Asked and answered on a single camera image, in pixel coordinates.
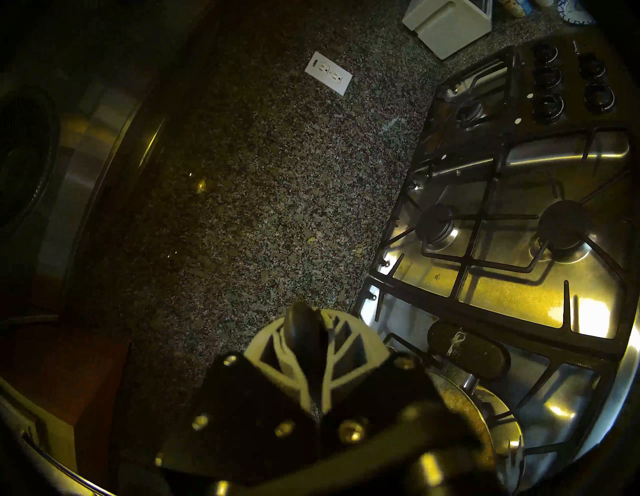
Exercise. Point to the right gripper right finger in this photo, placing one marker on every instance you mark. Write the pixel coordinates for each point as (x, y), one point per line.
(357, 350)

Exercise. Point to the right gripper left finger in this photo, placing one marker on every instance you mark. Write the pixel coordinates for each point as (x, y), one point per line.
(270, 350)

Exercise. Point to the stainless steel pot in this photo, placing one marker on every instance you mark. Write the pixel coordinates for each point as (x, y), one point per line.
(470, 350)

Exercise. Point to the stainless gas cooktop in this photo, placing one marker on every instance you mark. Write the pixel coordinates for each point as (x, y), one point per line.
(525, 240)

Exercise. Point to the stainless range hood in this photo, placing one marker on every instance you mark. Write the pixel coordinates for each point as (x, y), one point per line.
(95, 170)

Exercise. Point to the white wall outlet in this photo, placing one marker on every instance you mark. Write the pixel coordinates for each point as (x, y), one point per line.
(328, 73)

